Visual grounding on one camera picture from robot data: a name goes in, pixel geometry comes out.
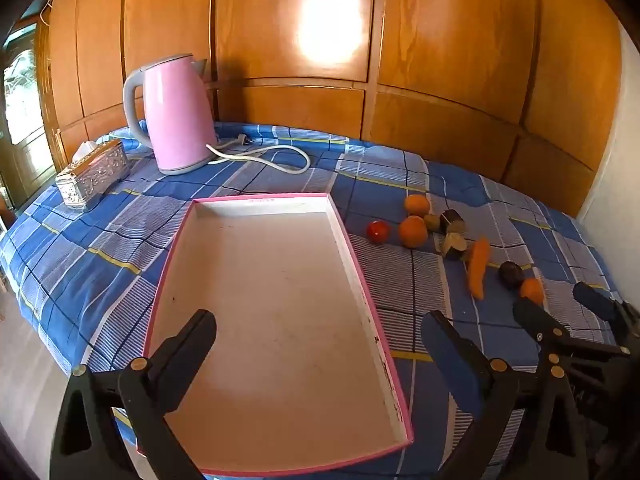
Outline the orange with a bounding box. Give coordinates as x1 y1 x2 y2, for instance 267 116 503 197
404 194 431 217
398 215 429 249

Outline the blue plaid cloth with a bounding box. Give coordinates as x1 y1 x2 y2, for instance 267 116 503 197
0 121 618 480

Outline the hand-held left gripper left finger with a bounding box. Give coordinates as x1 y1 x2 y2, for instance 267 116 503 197
50 309 218 480

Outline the red tomato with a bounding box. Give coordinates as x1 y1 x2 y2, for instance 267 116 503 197
366 220 391 245

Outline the wooden wardrobe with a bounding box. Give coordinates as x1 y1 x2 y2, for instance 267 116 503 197
35 0 623 216

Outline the silver embossed tissue box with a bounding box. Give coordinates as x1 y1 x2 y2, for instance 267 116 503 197
55 140 131 211

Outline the pink-rimmed white box lid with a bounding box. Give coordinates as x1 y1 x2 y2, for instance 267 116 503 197
136 192 415 478

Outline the small tangerine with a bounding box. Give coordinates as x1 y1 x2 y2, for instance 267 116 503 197
520 278 545 306

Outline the window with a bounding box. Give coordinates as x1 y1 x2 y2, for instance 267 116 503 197
0 20 56 211

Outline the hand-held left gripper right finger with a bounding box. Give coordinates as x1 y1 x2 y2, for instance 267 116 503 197
420 310 591 480

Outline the dark purple plum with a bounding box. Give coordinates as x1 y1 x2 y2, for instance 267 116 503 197
498 261 526 291

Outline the pink electric kettle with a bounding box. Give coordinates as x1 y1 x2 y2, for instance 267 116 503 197
122 52 219 176

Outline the orange carrot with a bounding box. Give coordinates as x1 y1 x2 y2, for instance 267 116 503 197
466 237 492 302

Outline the white power cord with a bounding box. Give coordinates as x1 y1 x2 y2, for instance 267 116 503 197
206 133 311 175

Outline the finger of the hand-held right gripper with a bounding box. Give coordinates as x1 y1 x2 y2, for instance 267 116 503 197
572 281 640 348
512 298 632 367

